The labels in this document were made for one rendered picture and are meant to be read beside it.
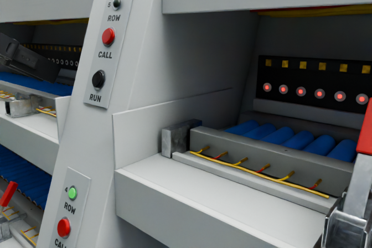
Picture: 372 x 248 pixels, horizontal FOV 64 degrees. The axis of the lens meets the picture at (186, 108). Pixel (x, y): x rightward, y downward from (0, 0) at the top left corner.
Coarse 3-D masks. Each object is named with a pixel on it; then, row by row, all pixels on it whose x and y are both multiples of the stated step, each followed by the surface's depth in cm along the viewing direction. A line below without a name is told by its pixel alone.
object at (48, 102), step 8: (0, 80) 60; (0, 88) 56; (8, 88) 54; (16, 88) 51; (24, 88) 51; (0, 96) 52; (40, 96) 46; (48, 96) 45; (56, 96) 45; (40, 104) 46; (48, 104) 44; (48, 112) 41
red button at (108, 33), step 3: (105, 30) 29; (108, 30) 29; (111, 30) 29; (105, 33) 29; (108, 33) 29; (111, 33) 29; (102, 36) 29; (105, 36) 29; (108, 36) 29; (111, 36) 29; (102, 39) 29; (105, 39) 29; (108, 39) 29; (111, 39) 29; (105, 42) 29; (108, 42) 29
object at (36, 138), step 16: (0, 64) 80; (0, 112) 45; (64, 112) 32; (0, 128) 43; (16, 128) 39; (32, 128) 37; (48, 128) 37; (16, 144) 40; (32, 144) 37; (48, 144) 34; (32, 160) 38; (48, 160) 35
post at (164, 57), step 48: (96, 0) 32; (144, 0) 27; (144, 48) 27; (192, 48) 32; (240, 48) 39; (144, 96) 28; (240, 96) 41; (96, 144) 28; (96, 192) 27; (48, 240) 31; (96, 240) 26; (144, 240) 31
